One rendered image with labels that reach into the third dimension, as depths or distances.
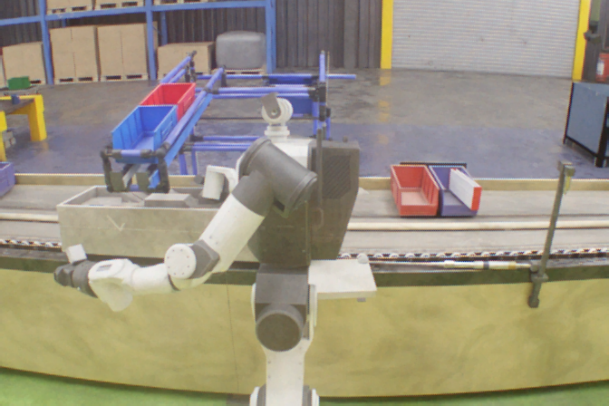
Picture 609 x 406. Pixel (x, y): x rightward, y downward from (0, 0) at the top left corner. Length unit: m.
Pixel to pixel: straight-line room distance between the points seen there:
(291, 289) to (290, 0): 10.96
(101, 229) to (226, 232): 0.99
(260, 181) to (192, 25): 11.40
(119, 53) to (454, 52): 8.04
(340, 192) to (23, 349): 1.87
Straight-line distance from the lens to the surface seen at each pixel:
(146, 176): 1.64
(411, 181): 2.57
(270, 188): 0.99
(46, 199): 2.80
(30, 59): 12.57
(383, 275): 1.84
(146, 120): 1.97
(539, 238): 2.30
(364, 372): 2.16
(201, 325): 2.04
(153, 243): 1.87
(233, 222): 1.01
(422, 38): 12.15
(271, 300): 1.19
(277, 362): 1.40
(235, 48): 10.65
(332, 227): 1.17
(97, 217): 1.93
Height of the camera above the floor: 1.75
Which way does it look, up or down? 21 degrees down
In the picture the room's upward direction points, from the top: straight up
